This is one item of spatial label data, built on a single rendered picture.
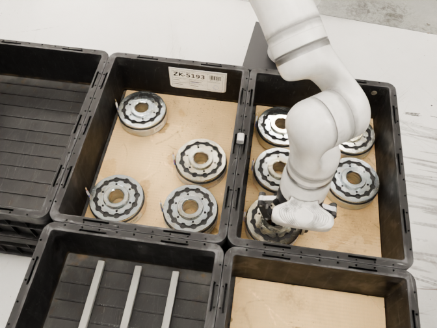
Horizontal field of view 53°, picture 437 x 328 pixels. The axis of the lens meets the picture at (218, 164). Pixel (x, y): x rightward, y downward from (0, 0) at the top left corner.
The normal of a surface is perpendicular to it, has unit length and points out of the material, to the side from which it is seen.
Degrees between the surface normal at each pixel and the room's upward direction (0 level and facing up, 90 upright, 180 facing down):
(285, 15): 46
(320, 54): 41
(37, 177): 0
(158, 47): 0
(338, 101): 7
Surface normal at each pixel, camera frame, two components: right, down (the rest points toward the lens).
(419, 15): 0.02, -0.54
